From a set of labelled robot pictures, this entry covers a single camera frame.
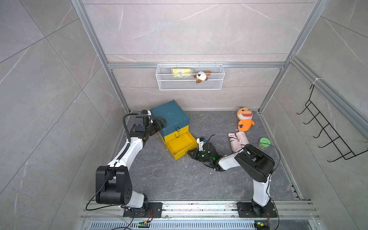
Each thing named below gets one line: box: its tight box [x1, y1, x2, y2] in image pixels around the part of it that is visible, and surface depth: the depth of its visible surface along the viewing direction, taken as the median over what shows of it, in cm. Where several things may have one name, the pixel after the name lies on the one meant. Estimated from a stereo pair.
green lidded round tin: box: [258, 137, 272, 150], surface depth 97 cm
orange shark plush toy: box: [236, 106, 255, 132], surface depth 109 cm
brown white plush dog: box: [193, 70, 212, 85], surface depth 88 cm
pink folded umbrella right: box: [235, 131, 251, 148], surface depth 102 cm
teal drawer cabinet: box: [149, 99, 190, 139], surface depth 90 cm
